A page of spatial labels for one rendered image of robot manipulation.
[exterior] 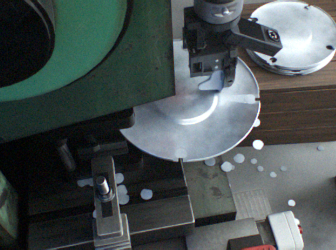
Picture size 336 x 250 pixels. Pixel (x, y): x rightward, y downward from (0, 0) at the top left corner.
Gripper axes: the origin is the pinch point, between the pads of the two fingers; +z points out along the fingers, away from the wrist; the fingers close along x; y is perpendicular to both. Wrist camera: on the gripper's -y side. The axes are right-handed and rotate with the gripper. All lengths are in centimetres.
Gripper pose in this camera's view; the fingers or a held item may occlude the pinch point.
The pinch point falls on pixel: (223, 85)
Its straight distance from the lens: 90.2
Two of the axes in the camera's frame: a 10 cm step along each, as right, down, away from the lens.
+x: 1.7, 8.2, -5.4
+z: 0.5, 5.4, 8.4
